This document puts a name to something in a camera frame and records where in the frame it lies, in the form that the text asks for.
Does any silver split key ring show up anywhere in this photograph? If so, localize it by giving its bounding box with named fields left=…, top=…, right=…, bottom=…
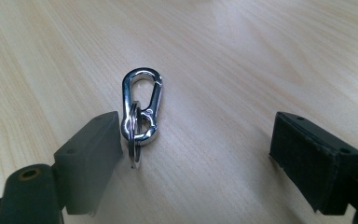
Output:
left=127, top=100, right=144, bottom=170

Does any silver carabiner clip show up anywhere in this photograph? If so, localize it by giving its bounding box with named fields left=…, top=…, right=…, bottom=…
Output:
left=120, top=67, right=163, bottom=147

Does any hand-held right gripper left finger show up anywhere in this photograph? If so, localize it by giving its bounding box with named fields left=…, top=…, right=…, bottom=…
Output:
left=53, top=110, right=124, bottom=217

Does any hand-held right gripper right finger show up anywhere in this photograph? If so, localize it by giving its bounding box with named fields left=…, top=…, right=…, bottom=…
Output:
left=268, top=111, right=358, bottom=216

